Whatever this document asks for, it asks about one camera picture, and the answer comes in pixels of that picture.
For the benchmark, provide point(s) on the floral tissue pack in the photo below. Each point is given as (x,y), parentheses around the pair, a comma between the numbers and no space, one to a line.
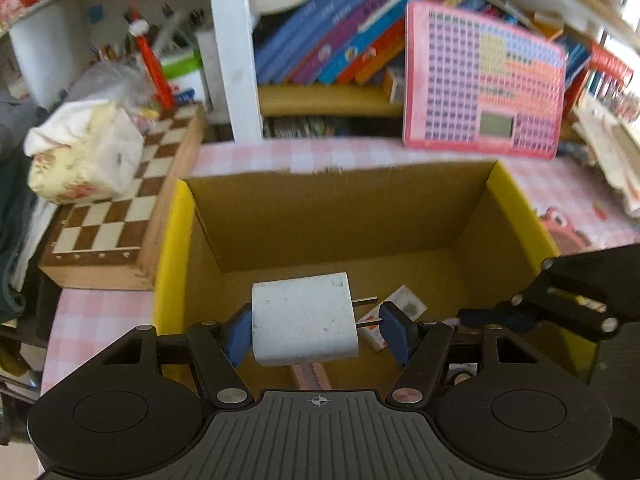
(85,151)

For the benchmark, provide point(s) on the staples box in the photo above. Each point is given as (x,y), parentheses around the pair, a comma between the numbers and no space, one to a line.
(392,323)

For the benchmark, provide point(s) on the pile of clothes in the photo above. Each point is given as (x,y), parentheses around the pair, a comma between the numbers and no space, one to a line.
(17,199)

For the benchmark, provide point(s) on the red pen in holder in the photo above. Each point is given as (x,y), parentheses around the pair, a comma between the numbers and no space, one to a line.
(138,29)

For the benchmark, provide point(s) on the white power adapter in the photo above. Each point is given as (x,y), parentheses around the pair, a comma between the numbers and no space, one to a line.
(305,320)

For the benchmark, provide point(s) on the white shelf post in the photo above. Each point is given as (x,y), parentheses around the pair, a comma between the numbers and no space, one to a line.
(234,38)

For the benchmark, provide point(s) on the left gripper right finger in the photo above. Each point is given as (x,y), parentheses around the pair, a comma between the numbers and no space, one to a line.
(421,373)

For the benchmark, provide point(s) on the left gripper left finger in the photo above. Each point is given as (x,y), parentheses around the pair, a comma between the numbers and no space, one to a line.
(216,350)

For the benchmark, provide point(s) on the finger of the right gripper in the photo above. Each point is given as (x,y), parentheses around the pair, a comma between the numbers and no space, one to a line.
(513,318)

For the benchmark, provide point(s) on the row of blue books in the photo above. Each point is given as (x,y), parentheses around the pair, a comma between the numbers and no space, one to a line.
(319,39)

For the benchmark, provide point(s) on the wooden chessboard box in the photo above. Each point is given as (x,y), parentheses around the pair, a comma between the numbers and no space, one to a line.
(115,244)

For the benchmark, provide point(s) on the red book box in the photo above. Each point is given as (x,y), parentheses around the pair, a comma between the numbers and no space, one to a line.
(592,58)

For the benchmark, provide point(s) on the pile of papers and books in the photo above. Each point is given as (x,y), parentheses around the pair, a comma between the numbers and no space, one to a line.
(615,145)

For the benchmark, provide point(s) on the pink toy keyboard tablet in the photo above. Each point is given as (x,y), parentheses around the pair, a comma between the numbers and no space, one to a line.
(475,84)

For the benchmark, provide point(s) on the pink printed table mat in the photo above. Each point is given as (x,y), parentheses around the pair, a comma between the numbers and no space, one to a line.
(87,321)

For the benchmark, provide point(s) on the yellow cardboard box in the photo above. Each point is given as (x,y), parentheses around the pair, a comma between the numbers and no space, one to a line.
(457,234)

